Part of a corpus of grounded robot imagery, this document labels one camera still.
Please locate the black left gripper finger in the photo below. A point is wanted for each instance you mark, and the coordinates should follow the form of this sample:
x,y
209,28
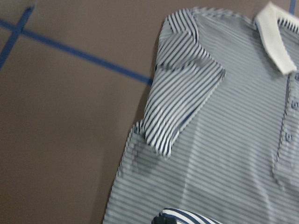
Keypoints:
x,y
164,218

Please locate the blue white striped polo shirt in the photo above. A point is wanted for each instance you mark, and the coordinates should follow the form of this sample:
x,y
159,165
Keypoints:
x,y
219,139

